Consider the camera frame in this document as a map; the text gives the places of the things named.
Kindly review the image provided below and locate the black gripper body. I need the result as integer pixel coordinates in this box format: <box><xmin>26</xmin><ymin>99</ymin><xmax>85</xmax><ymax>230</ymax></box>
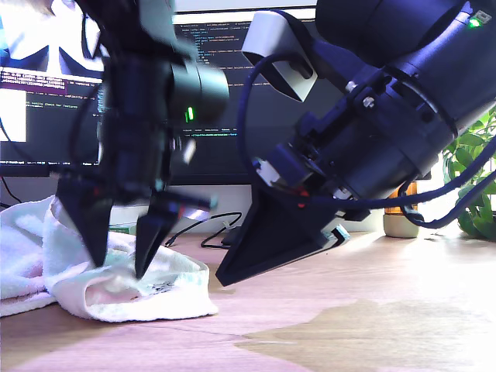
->
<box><xmin>251</xmin><ymin>106</ymin><xmax>423</xmax><ymax>250</ymax></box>

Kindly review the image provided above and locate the pastel printed tea towel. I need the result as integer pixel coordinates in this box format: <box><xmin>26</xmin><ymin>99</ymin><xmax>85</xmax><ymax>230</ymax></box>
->
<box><xmin>0</xmin><ymin>193</ymin><xmax>220</xmax><ymax>323</ymax></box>

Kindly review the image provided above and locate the black monitor showing terminal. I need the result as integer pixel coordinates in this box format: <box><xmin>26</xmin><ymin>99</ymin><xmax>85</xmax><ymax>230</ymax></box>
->
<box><xmin>0</xmin><ymin>0</ymin><xmax>108</xmax><ymax>177</ymax></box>

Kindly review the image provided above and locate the black looped desk cable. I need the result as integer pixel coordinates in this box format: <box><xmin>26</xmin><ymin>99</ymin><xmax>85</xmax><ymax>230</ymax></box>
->
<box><xmin>166</xmin><ymin>212</ymin><xmax>243</xmax><ymax>249</ymax></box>

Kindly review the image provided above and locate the black Huawei monitor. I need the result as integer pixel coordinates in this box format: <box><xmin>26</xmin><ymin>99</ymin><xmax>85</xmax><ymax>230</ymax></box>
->
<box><xmin>170</xmin><ymin>7</ymin><xmax>431</xmax><ymax>247</ymax></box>

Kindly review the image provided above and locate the amber glass jar grey base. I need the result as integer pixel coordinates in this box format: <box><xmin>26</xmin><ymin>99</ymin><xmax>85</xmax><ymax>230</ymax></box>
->
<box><xmin>383</xmin><ymin>181</ymin><xmax>420</xmax><ymax>239</ymax></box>

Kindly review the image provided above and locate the thin black wall cable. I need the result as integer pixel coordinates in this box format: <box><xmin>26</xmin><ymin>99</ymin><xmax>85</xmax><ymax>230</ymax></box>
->
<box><xmin>0</xmin><ymin>176</ymin><xmax>24</xmax><ymax>210</ymax></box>

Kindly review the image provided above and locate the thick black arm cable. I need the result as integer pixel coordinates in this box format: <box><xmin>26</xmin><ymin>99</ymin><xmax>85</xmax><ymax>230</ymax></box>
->
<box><xmin>304</xmin><ymin>137</ymin><xmax>496</xmax><ymax>229</ymax></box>

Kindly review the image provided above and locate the green leafy houseplant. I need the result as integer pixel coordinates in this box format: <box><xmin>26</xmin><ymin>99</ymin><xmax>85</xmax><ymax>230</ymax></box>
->
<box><xmin>441</xmin><ymin>104</ymin><xmax>496</xmax><ymax>240</ymax></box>

